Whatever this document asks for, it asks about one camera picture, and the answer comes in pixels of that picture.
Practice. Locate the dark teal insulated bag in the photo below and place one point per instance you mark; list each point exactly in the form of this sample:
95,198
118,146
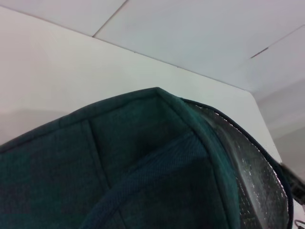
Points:
119,167

